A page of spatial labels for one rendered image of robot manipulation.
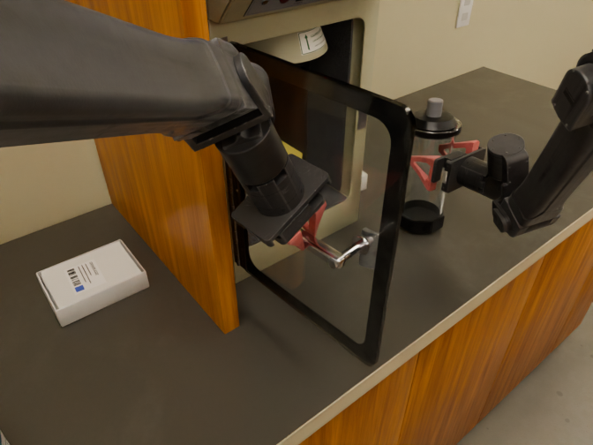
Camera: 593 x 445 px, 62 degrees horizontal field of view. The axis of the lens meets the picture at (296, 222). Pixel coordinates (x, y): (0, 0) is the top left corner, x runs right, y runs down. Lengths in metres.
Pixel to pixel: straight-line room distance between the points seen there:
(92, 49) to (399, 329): 0.72
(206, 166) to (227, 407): 0.35
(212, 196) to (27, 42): 0.49
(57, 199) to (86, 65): 0.98
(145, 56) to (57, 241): 0.87
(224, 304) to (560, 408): 1.53
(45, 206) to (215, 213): 0.58
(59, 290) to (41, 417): 0.22
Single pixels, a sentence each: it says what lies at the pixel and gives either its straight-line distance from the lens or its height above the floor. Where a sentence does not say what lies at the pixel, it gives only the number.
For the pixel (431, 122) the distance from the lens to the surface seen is 0.96.
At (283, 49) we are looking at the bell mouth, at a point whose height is 1.34.
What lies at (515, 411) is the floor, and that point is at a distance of 2.02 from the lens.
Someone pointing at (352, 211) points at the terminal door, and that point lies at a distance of 0.59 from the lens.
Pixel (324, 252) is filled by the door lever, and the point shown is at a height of 1.21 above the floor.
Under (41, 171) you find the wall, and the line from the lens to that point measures 1.16.
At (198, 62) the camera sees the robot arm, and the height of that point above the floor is 1.47.
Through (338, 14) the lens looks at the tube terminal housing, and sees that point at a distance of 0.83.
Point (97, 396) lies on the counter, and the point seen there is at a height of 0.94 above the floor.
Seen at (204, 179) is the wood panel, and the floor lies 1.24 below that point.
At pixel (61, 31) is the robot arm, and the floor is 1.53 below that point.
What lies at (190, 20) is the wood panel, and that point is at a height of 1.44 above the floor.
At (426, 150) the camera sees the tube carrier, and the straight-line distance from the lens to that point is 0.97.
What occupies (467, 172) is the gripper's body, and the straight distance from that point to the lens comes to 0.94.
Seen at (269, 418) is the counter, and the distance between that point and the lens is 0.75.
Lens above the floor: 1.59
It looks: 37 degrees down
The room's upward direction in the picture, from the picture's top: straight up
